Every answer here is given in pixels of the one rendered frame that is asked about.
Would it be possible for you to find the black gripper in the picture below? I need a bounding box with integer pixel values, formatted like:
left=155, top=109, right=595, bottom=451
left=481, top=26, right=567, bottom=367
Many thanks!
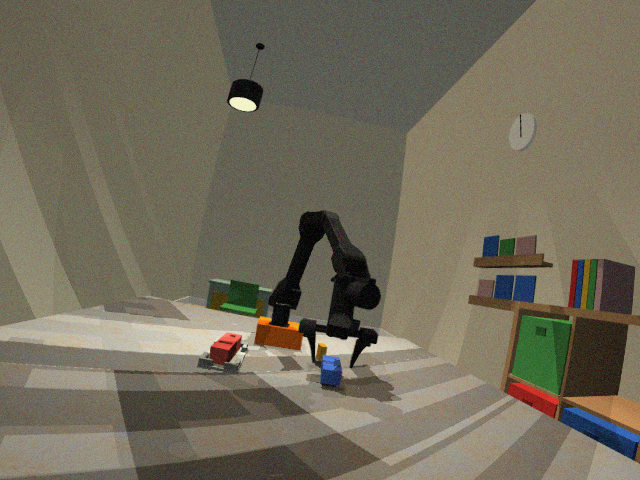
left=298, top=301, right=378, bottom=368

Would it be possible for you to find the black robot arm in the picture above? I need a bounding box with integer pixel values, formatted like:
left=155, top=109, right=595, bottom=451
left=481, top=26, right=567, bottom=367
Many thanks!
left=268, top=210, right=381, bottom=340

